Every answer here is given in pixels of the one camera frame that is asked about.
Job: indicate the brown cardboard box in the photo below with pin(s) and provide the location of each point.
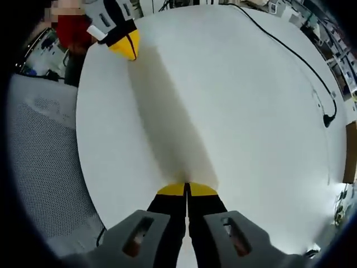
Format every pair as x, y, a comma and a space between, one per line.
351, 152

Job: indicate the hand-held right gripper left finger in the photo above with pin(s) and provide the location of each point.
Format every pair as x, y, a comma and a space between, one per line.
164, 203

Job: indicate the grey mesh office chair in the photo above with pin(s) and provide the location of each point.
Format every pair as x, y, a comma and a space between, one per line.
47, 156

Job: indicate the cluttered metal rack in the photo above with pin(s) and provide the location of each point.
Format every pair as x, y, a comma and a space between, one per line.
334, 36

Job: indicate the green leafy plant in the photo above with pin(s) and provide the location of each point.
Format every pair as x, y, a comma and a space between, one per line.
340, 205

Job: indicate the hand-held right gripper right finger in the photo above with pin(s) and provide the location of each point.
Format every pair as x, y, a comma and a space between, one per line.
206, 203

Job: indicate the person's red garment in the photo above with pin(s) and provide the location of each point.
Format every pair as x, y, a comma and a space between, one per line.
74, 33

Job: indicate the small white tube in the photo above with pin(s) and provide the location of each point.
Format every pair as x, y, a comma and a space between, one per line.
96, 32

